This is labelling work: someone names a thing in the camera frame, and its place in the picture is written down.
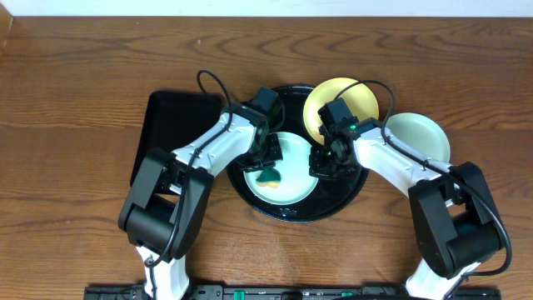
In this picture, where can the black round tray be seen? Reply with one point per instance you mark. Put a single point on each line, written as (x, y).
(327, 198)

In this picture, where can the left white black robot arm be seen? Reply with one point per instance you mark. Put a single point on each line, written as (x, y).
(166, 204)

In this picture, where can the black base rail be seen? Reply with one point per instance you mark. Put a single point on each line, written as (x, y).
(214, 292)

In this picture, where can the green yellow sponge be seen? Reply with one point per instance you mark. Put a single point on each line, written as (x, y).
(269, 177)

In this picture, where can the yellow plate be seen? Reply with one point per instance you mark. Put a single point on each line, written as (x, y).
(360, 100)

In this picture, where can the black rectangular tray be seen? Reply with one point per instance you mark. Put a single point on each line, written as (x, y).
(173, 119)

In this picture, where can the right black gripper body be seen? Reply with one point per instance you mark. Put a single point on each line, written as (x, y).
(326, 163)

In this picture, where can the light green plate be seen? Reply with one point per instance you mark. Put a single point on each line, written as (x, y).
(422, 134)
(295, 183)

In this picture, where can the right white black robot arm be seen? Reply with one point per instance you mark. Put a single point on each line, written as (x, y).
(456, 222)

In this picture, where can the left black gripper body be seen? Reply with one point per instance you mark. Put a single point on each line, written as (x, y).
(264, 156)

